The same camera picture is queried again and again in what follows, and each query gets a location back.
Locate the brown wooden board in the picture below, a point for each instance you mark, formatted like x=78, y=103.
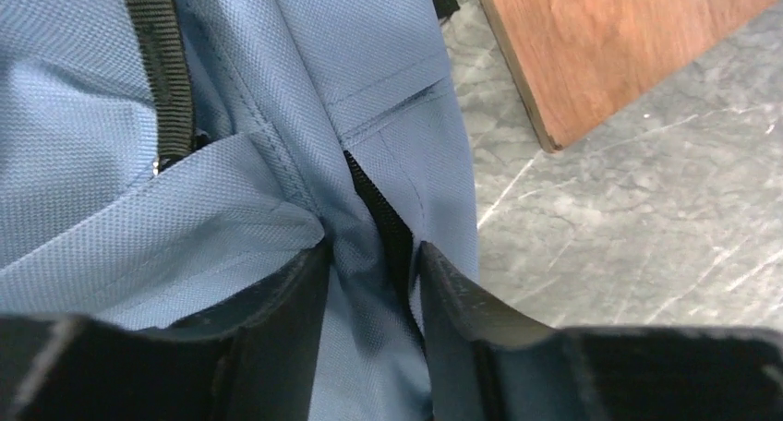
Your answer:
x=577, y=62

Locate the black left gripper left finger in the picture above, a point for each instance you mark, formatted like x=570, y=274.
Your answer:
x=251, y=357

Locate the blue student backpack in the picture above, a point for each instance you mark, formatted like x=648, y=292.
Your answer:
x=160, y=156

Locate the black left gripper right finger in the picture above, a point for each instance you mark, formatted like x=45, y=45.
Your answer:
x=488, y=361

